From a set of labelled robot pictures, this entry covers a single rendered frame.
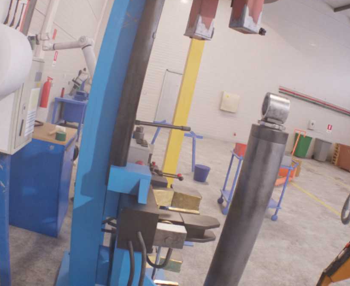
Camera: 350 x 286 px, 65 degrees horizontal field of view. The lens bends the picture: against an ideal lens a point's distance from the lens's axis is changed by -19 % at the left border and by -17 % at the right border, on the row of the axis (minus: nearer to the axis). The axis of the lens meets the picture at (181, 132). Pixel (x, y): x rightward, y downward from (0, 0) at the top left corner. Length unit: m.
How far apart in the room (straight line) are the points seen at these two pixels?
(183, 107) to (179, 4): 8.96
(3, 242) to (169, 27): 11.51
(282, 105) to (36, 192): 2.16
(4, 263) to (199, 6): 1.74
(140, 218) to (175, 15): 11.64
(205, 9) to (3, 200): 1.43
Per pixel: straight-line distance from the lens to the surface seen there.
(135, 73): 1.36
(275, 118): 1.68
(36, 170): 2.85
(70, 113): 8.47
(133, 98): 1.37
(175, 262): 2.06
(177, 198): 1.86
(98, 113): 1.49
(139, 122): 1.68
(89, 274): 1.83
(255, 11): 1.47
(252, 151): 1.67
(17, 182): 2.96
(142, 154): 1.89
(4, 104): 1.28
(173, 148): 4.19
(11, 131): 1.29
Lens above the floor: 1.55
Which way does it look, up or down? 7 degrees down
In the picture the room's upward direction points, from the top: 13 degrees clockwise
